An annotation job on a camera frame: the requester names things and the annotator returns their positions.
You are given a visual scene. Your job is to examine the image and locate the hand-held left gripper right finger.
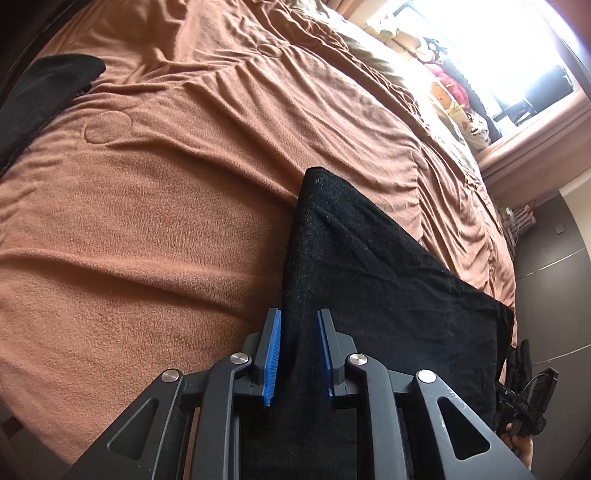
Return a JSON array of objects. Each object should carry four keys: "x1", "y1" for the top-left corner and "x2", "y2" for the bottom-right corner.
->
[{"x1": 316, "y1": 308, "x2": 536, "y2": 480}]

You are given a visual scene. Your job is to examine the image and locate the dark cloth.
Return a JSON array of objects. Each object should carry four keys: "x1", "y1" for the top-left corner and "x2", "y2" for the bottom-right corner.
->
[{"x1": 0, "y1": 54, "x2": 107, "y2": 174}]

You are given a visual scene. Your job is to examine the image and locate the white clothes rack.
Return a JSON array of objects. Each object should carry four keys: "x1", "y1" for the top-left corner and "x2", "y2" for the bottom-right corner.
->
[{"x1": 499, "y1": 198, "x2": 539, "y2": 245}]

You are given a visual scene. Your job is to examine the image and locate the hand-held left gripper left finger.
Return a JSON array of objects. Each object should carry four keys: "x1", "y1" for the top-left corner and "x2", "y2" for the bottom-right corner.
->
[{"x1": 60, "y1": 308, "x2": 282, "y2": 480}]

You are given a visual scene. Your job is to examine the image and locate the brown fleece blanket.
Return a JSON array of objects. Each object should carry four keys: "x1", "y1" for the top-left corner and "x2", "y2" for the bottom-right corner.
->
[{"x1": 0, "y1": 0, "x2": 518, "y2": 462}]

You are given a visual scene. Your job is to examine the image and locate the bright window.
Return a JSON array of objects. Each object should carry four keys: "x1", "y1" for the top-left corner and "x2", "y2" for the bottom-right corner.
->
[{"x1": 406, "y1": 0, "x2": 578, "y2": 125}]

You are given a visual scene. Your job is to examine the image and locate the person's right hand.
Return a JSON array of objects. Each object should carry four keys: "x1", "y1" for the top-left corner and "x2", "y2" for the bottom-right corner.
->
[{"x1": 501, "y1": 422, "x2": 536, "y2": 467}]

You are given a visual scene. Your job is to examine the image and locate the pink window sill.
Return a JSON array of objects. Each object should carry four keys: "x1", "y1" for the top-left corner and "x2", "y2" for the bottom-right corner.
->
[{"x1": 478, "y1": 88, "x2": 591, "y2": 195}]

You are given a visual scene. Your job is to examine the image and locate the beige quilt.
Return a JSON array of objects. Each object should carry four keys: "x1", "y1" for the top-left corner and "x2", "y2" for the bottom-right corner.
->
[{"x1": 314, "y1": 0, "x2": 481, "y2": 162}]

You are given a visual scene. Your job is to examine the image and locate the pile of plush toys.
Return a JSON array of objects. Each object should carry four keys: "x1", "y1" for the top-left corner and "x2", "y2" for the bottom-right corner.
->
[{"x1": 379, "y1": 28, "x2": 502, "y2": 148}]

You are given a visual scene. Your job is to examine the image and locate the black pants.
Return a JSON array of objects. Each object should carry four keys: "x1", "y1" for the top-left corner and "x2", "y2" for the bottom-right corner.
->
[{"x1": 240, "y1": 167, "x2": 515, "y2": 480}]

